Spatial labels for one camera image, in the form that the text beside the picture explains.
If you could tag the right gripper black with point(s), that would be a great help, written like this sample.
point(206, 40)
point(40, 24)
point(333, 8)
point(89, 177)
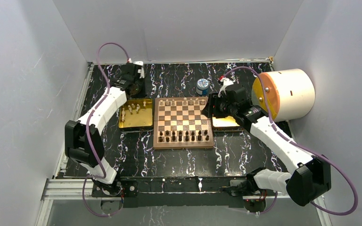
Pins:
point(213, 100)

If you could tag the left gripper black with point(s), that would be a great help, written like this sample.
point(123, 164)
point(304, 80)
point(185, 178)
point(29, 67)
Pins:
point(143, 93)

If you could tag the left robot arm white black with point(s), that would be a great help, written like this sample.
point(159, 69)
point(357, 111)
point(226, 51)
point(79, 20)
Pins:
point(83, 142)

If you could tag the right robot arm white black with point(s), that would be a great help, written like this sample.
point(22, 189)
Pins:
point(307, 176)

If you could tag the wooden chess board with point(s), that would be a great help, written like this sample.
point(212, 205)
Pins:
point(184, 118)

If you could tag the right gold tin tray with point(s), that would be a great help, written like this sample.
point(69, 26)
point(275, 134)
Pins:
point(227, 124)

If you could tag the gold tin tray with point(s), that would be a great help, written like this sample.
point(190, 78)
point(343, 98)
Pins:
point(227, 124)
point(136, 115)

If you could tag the left gold tin tray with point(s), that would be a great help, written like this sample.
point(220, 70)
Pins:
point(136, 115)

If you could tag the blue white small jar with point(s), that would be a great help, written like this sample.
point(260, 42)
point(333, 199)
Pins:
point(202, 87)

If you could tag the white cylinder orange lid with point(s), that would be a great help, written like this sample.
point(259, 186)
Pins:
point(290, 93)

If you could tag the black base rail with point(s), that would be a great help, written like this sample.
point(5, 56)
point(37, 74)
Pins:
point(184, 190)

